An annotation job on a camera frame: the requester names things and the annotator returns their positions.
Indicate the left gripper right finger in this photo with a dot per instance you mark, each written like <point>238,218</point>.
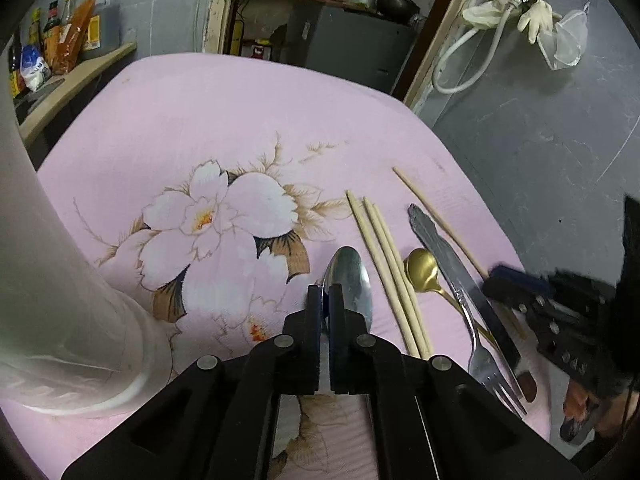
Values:
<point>431,419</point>

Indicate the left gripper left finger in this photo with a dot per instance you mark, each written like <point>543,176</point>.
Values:
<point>217,419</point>

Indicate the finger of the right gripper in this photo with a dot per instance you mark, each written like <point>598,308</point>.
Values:
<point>540,302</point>
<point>506,275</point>

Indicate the steel table knife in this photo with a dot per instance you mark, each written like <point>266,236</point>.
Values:
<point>452,267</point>

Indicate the steel fork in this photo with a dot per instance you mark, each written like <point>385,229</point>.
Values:
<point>482,364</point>

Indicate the gold spoon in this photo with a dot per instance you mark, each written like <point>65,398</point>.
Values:
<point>422,270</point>

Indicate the person right hand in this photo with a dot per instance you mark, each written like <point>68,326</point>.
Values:
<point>584,411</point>

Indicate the white plastic utensil holder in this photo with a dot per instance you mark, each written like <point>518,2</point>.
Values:
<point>71,345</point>

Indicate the pink floral tablecloth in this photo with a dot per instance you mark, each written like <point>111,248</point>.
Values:
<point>213,191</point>

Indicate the clear plastic bag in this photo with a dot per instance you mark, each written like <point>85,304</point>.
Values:
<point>564,46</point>

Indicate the rubber gloves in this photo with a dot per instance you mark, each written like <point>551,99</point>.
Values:
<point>534,16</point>

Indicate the grey cabinet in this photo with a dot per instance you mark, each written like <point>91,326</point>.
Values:
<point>347,44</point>

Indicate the oil jug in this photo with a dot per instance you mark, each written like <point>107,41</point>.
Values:
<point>103,33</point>

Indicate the dark sauce bottle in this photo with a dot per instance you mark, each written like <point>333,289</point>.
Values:
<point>51,33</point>

